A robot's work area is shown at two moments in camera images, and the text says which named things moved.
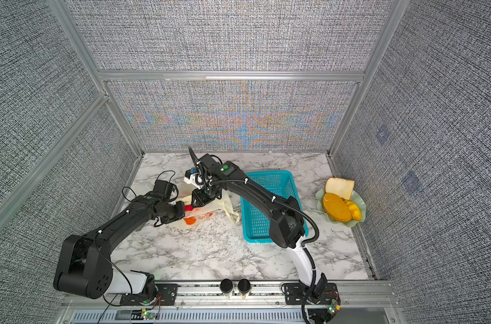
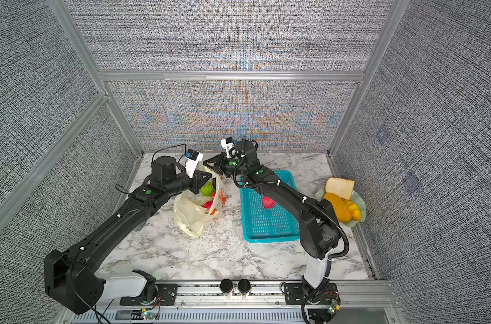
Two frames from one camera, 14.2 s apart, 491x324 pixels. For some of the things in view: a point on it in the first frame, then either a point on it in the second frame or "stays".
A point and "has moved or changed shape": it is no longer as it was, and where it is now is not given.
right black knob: x=243 y=285 stays
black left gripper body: x=172 y=212 to x=194 y=183
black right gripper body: x=205 y=195 to x=227 y=167
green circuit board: x=148 y=316 stays
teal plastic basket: x=256 y=220 stays
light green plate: x=355 y=198 stays
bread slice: x=342 y=187 stays
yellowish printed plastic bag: x=201 y=214 has moved or changed shape
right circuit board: x=334 y=307 stays
